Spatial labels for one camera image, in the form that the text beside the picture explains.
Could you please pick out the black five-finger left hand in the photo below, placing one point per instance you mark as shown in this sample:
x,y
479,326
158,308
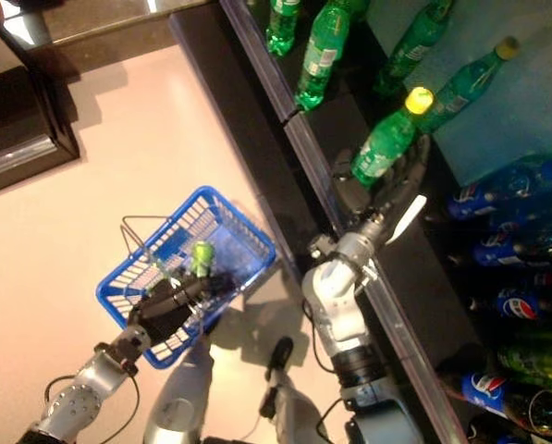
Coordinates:
x,y
164,314

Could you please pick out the black five-finger right hand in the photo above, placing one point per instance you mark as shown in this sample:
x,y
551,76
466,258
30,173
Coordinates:
x,y
396,185

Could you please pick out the green soda bottle yellow cap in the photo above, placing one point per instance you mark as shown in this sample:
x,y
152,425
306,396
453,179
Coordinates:
x,y
322,60
465,88
409,51
386,139
282,32

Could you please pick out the dark cola bottle blue label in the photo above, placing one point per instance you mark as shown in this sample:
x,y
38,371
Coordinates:
x,y
506,226
483,393
224,284
469,199
543,277
516,305
493,252

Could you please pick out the blue plastic shopping basket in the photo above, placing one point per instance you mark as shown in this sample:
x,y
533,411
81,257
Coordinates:
x,y
238,240

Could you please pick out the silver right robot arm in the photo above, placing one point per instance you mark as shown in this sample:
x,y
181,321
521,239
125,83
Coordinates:
x,y
335,287

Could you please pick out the green bottle in basket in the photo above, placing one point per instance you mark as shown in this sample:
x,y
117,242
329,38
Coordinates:
x,y
202,259

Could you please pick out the white flat tag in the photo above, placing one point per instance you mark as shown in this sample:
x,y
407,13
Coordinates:
x,y
407,219

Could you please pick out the silver left robot leg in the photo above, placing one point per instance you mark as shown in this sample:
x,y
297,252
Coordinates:
x,y
178,407

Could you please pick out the silver robot leg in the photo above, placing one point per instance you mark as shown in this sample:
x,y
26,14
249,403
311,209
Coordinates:
x,y
178,407
294,416

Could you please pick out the silver right robot leg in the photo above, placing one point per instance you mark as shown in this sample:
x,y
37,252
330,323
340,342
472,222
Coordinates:
x,y
294,416

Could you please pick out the dark glossy cabinet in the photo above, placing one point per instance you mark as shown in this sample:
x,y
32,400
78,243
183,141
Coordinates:
x,y
21,139

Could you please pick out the dark glossy floor ledge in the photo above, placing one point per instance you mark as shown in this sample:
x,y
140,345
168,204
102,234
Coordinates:
x,y
95,23

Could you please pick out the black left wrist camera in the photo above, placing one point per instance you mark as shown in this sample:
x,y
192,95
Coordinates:
x,y
123,356

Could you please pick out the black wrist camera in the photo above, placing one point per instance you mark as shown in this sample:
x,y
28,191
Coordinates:
x,y
322,247
123,356

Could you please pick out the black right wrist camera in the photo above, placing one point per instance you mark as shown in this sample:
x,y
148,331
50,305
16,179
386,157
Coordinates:
x,y
322,247

